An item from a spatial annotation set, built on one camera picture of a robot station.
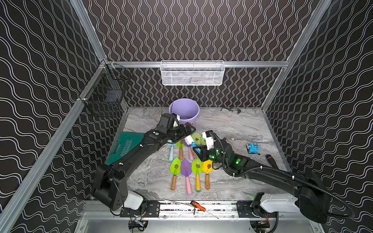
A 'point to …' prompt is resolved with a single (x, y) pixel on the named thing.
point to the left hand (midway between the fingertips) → (196, 132)
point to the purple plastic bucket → (188, 109)
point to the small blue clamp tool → (253, 147)
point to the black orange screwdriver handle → (272, 161)
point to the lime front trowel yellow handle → (196, 167)
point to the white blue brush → (189, 141)
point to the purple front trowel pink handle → (186, 171)
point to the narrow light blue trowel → (170, 143)
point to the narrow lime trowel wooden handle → (181, 145)
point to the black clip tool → (232, 109)
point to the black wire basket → (103, 96)
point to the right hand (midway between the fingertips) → (194, 147)
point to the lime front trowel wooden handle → (175, 169)
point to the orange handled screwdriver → (196, 205)
